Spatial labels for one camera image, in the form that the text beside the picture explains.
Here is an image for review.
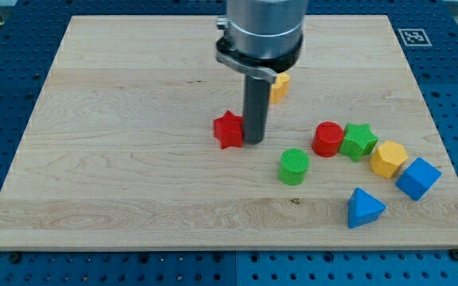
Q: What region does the green cylinder block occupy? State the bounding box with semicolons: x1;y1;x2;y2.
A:
278;149;310;186

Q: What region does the blue cube block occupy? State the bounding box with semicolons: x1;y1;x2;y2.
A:
395;157;441;201

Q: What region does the green star block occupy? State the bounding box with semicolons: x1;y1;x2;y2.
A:
338;123;378;162

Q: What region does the yellow heart block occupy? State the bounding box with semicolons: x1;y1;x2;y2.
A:
270;72;290;103

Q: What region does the blue triangle block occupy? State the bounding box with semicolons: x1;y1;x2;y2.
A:
347;187;386;229

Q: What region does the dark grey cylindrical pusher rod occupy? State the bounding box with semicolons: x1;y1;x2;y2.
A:
243;75;271;145

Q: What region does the yellow hexagon block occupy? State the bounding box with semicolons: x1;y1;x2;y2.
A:
370;141;409;179

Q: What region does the red cylinder block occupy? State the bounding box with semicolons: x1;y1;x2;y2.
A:
312;122;344;157

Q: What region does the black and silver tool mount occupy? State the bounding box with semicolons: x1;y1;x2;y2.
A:
215;17;304;84

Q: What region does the red star block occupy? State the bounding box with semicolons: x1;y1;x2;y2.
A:
213;110;243;149

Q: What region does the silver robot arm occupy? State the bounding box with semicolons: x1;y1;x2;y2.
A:
215;0;308;145

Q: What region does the light wooden board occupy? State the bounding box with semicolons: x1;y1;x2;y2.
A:
0;15;458;251

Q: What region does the white fiducial marker tag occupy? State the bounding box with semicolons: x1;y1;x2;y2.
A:
398;28;432;47

